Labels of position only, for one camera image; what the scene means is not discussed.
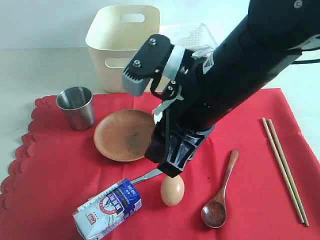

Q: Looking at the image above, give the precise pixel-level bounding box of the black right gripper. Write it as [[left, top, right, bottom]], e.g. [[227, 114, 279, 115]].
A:
[[144, 47, 235, 178]]

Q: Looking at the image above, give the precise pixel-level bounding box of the brown egg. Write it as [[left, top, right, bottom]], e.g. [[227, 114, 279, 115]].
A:
[[160, 175, 185, 207]]

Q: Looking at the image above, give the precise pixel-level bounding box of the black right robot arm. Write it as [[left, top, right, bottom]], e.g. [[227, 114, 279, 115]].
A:
[[144, 0, 320, 177]]

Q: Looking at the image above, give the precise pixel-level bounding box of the metal table knife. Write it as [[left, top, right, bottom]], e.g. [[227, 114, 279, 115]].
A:
[[130, 168, 163, 185]]

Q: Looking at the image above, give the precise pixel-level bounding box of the brown wooden plate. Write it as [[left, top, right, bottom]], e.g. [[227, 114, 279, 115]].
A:
[[93, 108, 155, 162]]

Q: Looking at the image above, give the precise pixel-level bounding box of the dark wooden spoon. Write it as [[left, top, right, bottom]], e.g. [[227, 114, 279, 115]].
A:
[[201, 149, 239, 229]]

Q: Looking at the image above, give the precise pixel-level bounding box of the red table cloth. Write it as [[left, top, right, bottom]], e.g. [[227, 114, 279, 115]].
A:
[[0, 88, 320, 240]]

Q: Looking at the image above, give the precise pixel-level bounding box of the blue white milk carton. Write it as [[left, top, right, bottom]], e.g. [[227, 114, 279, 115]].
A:
[[73, 178, 142, 240]]

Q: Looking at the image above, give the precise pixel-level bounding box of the stainless steel cup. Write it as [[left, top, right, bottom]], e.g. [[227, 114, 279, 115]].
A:
[[55, 86, 96, 131]]

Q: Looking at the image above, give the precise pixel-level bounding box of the left wooden chopstick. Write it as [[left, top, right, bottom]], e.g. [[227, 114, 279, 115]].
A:
[[261, 117, 305, 224]]

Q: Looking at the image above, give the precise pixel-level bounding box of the white perforated plastic basket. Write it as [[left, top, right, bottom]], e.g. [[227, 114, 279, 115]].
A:
[[159, 23, 218, 51]]

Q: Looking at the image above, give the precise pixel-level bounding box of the cream plastic storage bin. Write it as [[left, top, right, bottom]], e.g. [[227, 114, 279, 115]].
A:
[[85, 5, 160, 93]]

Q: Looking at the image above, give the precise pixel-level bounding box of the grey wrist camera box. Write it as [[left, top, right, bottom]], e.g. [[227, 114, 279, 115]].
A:
[[122, 33, 174, 98]]

